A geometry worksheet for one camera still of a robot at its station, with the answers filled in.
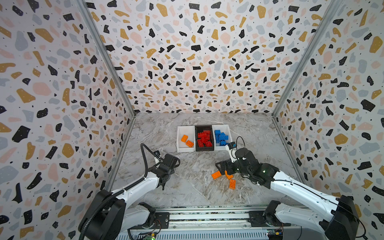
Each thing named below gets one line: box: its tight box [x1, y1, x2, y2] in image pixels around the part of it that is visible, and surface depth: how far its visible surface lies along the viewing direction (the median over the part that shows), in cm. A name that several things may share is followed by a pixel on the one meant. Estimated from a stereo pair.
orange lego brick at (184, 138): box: [181, 134, 189, 143], surface depth 108 cm
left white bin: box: [177, 125, 196, 153], surface depth 105 cm
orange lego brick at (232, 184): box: [229, 179, 237, 190], surface depth 87 cm
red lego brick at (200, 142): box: [197, 138, 205, 148], surface depth 104 cm
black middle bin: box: [195, 125, 215, 152], surface depth 100 cm
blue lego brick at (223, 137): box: [219, 135, 229, 141], surface depth 105 cm
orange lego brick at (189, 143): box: [186, 140, 195, 148], surface depth 104 cm
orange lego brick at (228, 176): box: [224, 170, 234, 180], surface depth 89 cm
